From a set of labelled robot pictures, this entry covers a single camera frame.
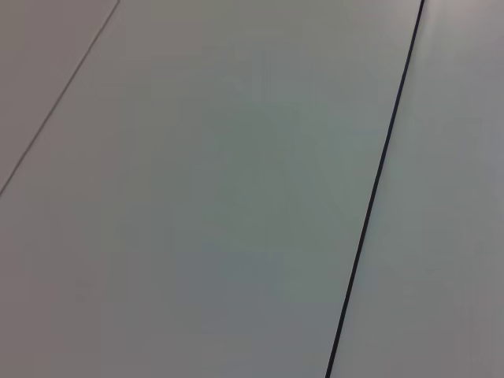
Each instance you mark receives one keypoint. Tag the thin black wall joint strip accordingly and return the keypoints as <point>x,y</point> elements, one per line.
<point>376,177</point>

